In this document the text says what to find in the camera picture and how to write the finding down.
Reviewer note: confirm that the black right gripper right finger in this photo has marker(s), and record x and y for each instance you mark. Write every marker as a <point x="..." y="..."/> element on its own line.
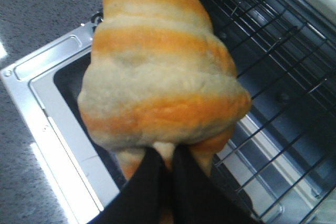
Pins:
<point x="196" y="199"/>

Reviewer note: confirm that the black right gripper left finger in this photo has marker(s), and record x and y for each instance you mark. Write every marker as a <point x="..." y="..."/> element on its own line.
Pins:
<point x="139" y="199"/>

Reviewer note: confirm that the golden croissant bread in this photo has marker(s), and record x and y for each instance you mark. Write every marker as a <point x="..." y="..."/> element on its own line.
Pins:
<point x="159" y="77"/>

